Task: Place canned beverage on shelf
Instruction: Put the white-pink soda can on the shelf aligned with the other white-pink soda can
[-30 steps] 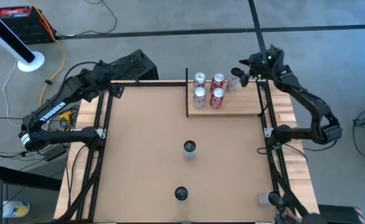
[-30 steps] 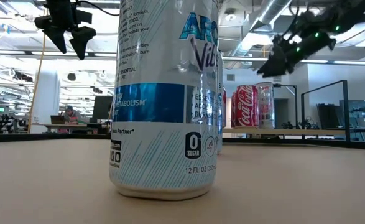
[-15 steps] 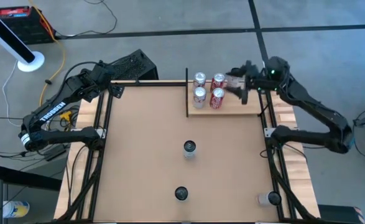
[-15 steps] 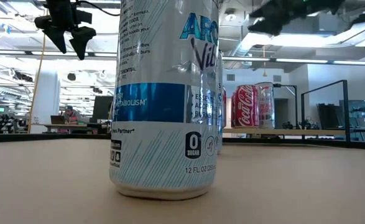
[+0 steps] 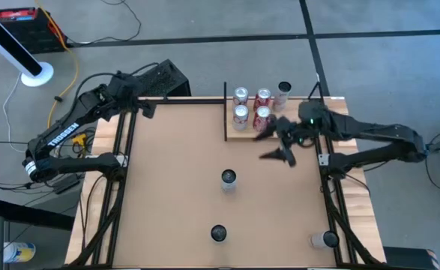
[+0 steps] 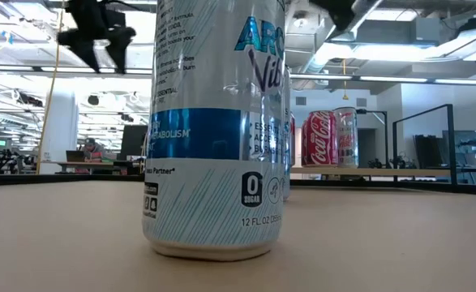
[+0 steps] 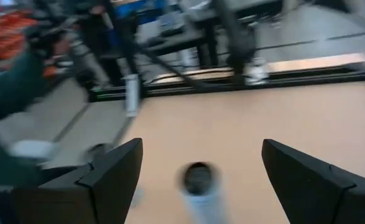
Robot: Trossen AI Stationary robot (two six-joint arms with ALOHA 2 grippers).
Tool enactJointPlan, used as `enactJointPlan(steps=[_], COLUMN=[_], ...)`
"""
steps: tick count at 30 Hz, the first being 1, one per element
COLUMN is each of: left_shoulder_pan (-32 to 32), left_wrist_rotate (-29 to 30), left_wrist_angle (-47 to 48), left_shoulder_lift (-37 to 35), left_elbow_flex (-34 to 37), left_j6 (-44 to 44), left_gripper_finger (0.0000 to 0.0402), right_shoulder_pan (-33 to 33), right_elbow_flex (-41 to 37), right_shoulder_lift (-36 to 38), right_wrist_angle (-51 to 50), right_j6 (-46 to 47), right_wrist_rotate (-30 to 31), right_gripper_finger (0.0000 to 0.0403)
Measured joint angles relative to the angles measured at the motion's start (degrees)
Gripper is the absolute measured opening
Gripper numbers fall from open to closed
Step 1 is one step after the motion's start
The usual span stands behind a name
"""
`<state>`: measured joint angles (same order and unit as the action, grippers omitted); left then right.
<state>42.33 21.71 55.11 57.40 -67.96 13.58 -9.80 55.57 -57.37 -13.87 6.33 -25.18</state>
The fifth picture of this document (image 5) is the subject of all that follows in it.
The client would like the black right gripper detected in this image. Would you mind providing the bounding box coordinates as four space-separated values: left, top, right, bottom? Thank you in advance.
253 116 314 168

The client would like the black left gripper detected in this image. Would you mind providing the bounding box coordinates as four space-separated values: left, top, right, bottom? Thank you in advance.
108 72 157 119

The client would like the red Coca-Cola can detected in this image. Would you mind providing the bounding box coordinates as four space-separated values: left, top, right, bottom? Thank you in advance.
253 87 272 112
252 105 272 133

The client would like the white Celsius slim can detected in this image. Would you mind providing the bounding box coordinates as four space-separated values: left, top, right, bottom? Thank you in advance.
310 229 340 251
272 81 292 113
220 168 238 194

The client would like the silver Diet Coke can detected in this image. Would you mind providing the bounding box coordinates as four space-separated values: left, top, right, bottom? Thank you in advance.
232 104 250 132
232 86 249 107

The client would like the tan surface sheet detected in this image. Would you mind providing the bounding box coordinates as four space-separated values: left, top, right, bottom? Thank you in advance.
112 103 337 268

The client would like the dark can bottom centre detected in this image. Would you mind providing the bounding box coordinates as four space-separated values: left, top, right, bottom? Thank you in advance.
210 223 229 244

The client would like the black power brick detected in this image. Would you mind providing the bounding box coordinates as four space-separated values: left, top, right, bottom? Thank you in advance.
53 179 81 195

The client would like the white pole stand round base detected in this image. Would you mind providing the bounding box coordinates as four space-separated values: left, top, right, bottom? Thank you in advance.
0 4 55 88

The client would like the black red toolbox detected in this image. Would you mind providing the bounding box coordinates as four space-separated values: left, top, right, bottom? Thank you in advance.
0 6 69 54

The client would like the black orange striped case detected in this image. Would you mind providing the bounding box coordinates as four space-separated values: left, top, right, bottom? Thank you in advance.
383 246 440 270

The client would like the white yellow wipes canister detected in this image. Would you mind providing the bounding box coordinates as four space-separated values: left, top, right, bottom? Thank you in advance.
2 241 37 264

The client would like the black floor cable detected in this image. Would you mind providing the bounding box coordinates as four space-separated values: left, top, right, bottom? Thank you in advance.
68 0 142 46

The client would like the black aluminium rig frame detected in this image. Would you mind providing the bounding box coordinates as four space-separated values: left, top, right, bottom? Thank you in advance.
64 96 388 270

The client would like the yellow floor cable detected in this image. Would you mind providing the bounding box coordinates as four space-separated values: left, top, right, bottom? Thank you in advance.
34 0 89 148

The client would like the white floor cable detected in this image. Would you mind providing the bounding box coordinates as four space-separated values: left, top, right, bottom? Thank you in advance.
2 73 40 154

